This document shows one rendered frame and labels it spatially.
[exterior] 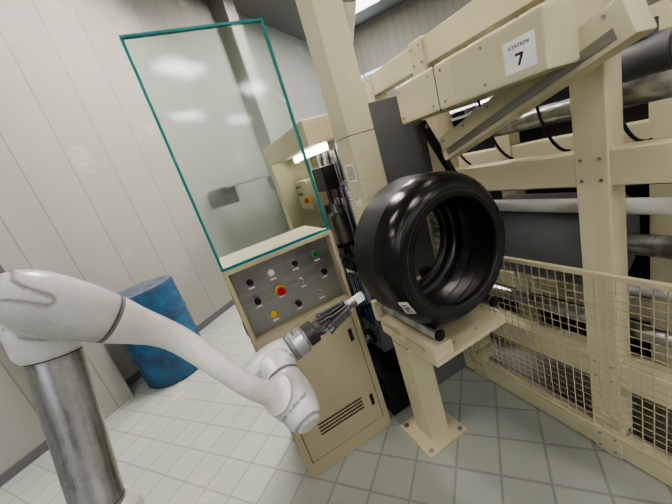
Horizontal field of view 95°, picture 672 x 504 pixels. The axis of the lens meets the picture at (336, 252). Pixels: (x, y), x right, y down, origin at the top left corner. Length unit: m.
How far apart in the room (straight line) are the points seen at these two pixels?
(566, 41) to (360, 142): 0.69
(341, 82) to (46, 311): 1.14
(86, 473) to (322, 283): 1.10
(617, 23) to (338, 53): 0.82
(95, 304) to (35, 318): 0.08
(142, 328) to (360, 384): 1.35
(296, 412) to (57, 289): 0.56
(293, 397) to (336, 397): 1.00
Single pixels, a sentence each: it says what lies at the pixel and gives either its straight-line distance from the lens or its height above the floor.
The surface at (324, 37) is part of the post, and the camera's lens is 1.40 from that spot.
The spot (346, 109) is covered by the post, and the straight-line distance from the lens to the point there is 1.35.
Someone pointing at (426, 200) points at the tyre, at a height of 1.38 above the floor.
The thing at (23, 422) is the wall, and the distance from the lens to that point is 3.93.
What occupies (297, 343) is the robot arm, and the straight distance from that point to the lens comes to 0.99.
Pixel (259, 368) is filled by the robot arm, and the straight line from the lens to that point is 0.99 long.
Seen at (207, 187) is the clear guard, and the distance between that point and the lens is 1.44.
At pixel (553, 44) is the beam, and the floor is 1.69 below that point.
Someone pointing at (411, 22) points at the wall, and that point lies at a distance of 9.74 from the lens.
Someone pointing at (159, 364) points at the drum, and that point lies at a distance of 3.60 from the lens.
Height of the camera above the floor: 1.58
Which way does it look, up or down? 16 degrees down
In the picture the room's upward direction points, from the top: 18 degrees counter-clockwise
